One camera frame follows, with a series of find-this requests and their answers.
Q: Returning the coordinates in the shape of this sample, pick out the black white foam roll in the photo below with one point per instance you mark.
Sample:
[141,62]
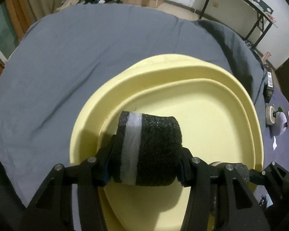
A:
[146,150]

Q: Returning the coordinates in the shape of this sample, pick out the black folding table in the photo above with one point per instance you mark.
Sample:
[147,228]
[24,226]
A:
[251,19]

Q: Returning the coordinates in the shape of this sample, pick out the beige curtain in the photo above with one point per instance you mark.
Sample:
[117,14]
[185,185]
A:
[23,13]

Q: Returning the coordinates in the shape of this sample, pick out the yellow plastic basin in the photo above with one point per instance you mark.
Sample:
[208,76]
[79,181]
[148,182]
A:
[216,115]

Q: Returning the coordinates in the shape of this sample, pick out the grey bed sheet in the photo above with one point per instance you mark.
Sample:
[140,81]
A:
[65,57]

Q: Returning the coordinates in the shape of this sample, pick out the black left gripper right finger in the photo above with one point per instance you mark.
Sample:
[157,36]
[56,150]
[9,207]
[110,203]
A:
[222,186]

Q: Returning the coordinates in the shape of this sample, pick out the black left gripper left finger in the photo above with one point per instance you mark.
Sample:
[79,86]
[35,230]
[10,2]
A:
[51,206]

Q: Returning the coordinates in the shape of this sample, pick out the round tin on floor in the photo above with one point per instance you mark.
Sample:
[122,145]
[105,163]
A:
[270,115]

